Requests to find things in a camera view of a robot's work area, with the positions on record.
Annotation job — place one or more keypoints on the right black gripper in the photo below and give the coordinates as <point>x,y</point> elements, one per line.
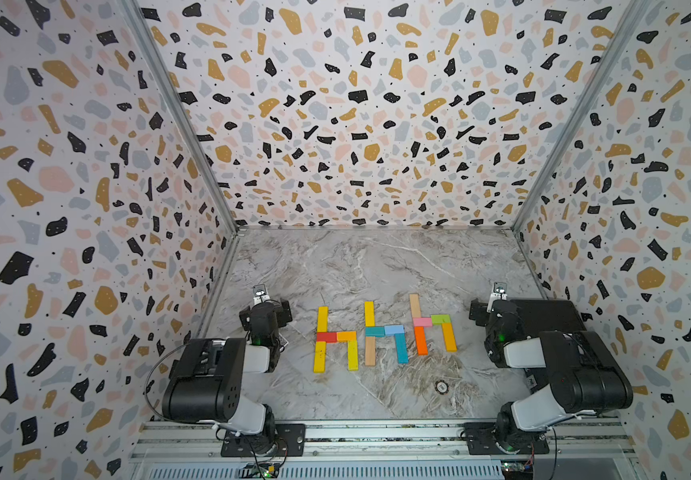
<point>481,313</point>

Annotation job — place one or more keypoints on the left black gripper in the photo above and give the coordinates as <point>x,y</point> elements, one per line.
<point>280,313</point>

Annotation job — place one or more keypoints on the amber orange block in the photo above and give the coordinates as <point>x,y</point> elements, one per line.
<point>449,337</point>

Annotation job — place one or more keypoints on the long yellow block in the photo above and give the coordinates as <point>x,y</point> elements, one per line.
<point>320,357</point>
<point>323,319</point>

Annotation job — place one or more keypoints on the red block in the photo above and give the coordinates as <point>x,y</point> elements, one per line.
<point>327,337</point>

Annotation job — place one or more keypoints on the green block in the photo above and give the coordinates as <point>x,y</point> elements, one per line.
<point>440,319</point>

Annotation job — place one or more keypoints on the small amber block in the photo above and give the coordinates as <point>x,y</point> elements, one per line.
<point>346,336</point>

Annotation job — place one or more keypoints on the pink block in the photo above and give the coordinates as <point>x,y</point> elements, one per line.
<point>424,322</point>

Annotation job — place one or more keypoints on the beige wooden block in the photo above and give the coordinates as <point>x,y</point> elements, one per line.
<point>415,306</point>

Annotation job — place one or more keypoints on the lime yellow block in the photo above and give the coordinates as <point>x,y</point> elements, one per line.
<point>352,355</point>

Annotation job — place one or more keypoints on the teal long block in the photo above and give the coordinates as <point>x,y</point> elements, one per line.
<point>401,348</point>

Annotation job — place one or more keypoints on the teal short block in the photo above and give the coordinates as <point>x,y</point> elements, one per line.
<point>375,331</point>

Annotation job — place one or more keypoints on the tan wooden block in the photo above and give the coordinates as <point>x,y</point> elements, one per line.
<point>370,351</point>

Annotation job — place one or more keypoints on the light blue block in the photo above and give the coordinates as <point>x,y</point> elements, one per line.
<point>393,330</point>

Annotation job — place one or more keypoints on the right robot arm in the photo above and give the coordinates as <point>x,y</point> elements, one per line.
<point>575,372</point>

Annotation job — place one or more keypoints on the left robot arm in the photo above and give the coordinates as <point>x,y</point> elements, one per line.
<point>205,384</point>

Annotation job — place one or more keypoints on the black case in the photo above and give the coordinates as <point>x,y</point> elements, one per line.
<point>538,315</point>

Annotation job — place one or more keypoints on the poker chip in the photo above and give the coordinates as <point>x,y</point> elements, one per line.
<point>441,387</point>

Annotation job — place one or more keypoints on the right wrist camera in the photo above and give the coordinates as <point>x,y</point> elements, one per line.
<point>498,292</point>

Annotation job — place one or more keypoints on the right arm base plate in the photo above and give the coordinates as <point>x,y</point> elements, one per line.
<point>488,438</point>

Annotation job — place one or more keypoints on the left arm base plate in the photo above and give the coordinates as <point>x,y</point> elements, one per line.
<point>283,440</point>

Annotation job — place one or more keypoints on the aluminium rail frame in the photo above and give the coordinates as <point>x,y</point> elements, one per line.
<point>386,449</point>

